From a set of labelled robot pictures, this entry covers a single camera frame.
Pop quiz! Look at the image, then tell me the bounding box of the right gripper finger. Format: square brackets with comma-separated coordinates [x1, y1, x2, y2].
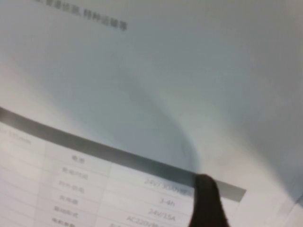
[187, 174, 230, 227]

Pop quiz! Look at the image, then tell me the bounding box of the white product catalogue book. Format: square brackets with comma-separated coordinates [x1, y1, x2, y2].
[0, 0, 303, 227]

